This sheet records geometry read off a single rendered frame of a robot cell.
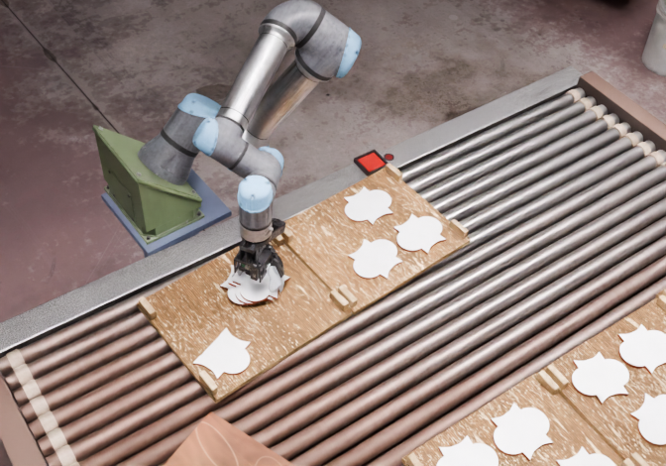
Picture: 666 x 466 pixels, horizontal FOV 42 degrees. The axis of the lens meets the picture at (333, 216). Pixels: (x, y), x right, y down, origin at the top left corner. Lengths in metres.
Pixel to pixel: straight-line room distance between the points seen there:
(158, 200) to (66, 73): 2.19
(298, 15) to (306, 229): 0.58
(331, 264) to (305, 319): 0.19
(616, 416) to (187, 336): 1.02
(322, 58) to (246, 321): 0.67
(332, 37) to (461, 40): 2.59
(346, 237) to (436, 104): 2.00
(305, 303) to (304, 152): 1.82
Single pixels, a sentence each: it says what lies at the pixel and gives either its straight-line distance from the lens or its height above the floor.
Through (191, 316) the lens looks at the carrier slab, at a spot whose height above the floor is 0.94.
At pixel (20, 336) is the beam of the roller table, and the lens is 2.26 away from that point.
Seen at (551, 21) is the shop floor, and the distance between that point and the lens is 4.98.
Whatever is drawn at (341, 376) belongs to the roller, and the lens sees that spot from 2.11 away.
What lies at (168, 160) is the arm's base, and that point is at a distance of 2.37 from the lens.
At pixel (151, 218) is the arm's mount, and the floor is 0.96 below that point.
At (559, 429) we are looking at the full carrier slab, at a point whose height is 0.94.
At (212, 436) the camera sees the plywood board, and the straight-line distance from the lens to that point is 1.89.
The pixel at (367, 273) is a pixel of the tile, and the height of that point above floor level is 0.94.
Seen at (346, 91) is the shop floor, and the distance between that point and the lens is 4.28.
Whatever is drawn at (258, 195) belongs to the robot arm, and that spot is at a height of 1.32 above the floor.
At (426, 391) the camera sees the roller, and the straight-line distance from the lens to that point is 2.11.
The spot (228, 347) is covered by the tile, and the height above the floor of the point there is 0.94.
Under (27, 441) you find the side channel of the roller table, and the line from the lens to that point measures 2.06.
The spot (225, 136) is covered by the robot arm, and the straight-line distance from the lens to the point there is 1.98.
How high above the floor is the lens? 2.69
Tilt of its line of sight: 47 degrees down
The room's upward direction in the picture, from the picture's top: 4 degrees clockwise
